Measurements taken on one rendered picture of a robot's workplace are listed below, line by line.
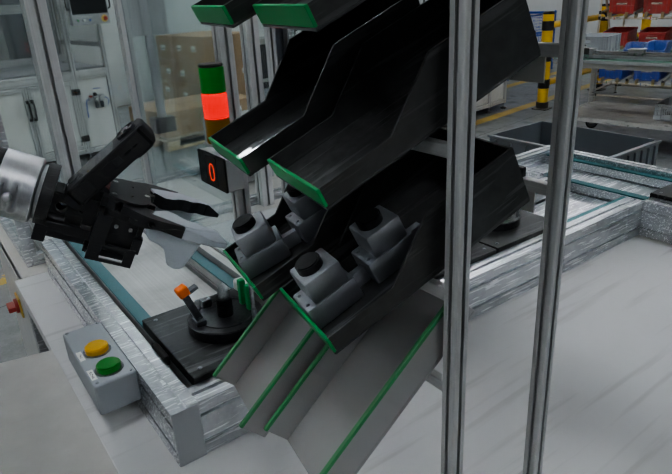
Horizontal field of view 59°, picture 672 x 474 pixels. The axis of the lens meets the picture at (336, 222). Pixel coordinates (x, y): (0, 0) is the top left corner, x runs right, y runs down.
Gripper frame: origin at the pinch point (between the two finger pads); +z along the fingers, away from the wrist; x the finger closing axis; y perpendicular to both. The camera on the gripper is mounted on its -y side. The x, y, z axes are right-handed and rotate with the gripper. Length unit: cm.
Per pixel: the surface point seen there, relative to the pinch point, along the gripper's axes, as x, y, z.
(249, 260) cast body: 1.8, 3.2, 5.2
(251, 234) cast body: 1.8, -0.4, 4.2
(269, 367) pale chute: 0.0, 19.5, 14.9
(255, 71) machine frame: -120, -6, 25
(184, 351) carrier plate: -18.5, 31.6, 7.6
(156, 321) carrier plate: -30.9, 34.4, 4.0
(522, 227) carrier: -44, -3, 83
